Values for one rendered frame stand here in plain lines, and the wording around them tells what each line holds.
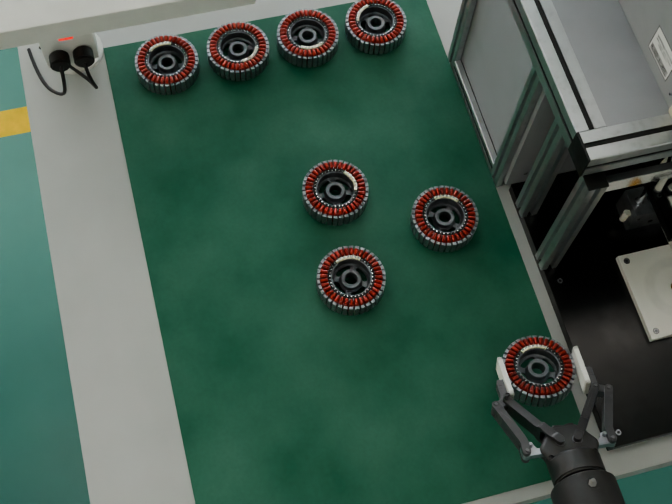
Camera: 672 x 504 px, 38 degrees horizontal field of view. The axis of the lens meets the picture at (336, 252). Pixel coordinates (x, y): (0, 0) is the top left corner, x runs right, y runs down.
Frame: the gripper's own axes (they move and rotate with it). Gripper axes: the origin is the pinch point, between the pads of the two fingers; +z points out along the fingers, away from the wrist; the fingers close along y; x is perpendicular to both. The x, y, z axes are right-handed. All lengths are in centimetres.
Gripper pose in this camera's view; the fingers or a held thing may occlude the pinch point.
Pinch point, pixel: (539, 367)
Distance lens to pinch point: 152.0
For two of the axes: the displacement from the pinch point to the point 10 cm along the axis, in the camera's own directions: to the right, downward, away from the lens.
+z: -1.4, -7.2, 6.8
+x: -0.5, -6.8, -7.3
